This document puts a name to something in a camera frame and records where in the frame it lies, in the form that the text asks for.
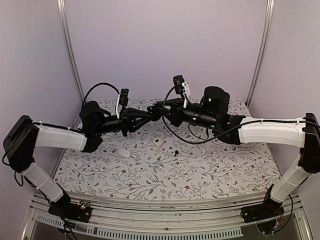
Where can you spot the right aluminium frame post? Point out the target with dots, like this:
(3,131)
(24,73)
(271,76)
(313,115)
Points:
(267,25)

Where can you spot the aluminium frame post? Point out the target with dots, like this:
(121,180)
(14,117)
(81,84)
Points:
(267,25)
(61,7)

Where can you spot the front aluminium rail base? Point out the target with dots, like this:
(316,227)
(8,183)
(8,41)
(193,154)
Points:
(129,219)

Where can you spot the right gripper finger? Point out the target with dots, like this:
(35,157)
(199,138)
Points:
(174,118)
(169,103)

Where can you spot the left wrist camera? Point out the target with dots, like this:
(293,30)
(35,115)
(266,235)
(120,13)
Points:
(122,101)

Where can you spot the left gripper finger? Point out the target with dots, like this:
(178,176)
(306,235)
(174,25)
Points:
(135,124)
(136,113)

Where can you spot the open white charging case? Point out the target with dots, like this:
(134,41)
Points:
(158,142)

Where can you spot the floral patterned table mat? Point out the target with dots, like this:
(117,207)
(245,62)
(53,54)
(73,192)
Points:
(216,169)

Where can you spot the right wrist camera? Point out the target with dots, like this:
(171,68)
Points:
(182,87)

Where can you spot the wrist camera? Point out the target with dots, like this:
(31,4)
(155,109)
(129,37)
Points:
(182,87)
(122,101)

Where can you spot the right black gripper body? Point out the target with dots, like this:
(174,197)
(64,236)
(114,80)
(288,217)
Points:
(205,119)

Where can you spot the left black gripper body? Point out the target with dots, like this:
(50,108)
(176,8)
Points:
(102,128)

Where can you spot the left aluminium frame post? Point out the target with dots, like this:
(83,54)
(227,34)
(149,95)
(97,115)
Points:
(61,7)

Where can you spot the closed white charging case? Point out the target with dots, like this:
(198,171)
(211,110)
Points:
(124,153)

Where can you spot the black earbud charging case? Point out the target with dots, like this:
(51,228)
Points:
(155,111)

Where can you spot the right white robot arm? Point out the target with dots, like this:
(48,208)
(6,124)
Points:
(303,133)

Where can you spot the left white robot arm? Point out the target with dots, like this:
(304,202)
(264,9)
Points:
(27,135)

